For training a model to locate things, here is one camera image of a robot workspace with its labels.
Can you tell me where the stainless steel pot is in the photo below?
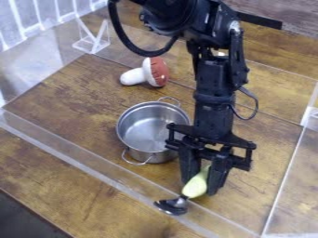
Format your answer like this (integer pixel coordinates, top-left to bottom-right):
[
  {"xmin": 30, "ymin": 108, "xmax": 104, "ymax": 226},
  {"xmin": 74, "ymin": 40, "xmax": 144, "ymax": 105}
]
[{"xmin": 114, "ymin": 97, "xmax": 191, "ymax": 165}]

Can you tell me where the green handled metal spoon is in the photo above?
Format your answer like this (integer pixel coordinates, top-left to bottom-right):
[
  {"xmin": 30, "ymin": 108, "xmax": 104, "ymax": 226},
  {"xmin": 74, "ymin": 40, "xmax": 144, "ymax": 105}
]
[{"xmin": 153, "ymin": 165, "xmax": 209, "ymax": 216}]

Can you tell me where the black cable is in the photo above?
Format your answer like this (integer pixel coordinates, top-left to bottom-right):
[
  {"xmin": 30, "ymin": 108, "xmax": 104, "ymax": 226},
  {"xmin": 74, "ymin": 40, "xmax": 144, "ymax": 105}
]
[{"xmin": 106, "ymin": 0, "xmax": 181, "ymax": 58}]

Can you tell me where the red white toy mushroom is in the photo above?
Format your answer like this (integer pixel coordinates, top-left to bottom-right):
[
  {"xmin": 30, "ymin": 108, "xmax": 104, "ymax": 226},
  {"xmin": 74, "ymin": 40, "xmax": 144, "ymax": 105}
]
[{"xmin": 118, "ymin": 57, "xmax": 168, "ymax": 87}]

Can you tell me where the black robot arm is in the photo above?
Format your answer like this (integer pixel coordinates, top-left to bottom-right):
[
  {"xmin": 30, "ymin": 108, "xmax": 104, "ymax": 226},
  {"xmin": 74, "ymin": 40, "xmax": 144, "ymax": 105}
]
[{"xmin": 131, "ymin": 0, "xmax": 256, "ymax": 195}]

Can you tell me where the clear acrylic stand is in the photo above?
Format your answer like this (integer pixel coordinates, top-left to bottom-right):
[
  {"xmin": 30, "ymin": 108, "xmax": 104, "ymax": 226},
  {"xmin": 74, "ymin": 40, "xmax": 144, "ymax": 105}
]
[{"xmin": 72, "ymin": 19, "xmax": 110, "ymax": 54}]

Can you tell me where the clear acrylic enclosure panel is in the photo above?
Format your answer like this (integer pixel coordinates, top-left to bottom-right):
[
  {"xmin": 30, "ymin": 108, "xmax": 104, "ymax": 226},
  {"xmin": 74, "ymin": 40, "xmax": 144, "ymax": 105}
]
[{"xmin": 0, "ymin": 0, "xmax": 318, "ymax": 238}]

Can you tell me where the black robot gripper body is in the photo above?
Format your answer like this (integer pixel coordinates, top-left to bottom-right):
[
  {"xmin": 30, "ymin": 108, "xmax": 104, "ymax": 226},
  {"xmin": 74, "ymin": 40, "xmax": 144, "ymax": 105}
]
[{"xmin": 167, "ymin": 93, "xmax": 256, "ymax": 171}]

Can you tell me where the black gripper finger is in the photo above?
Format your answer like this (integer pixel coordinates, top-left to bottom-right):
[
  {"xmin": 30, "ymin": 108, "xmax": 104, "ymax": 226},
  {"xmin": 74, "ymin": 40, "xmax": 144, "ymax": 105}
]
[
  {"xmin": 179, "ymin": 147, "xmax": 201, "ymax": 183},
  {"xmin": 207, "ymin": 152, "xmax": 232, "ymax": 196}
]

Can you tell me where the black strip on table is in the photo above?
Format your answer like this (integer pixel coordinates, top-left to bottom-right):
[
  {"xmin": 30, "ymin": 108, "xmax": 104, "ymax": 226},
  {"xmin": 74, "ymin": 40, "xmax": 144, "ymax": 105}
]
[{"xmin": 237, "ymin": 12, "xmax": 283, "ymax": 30}]

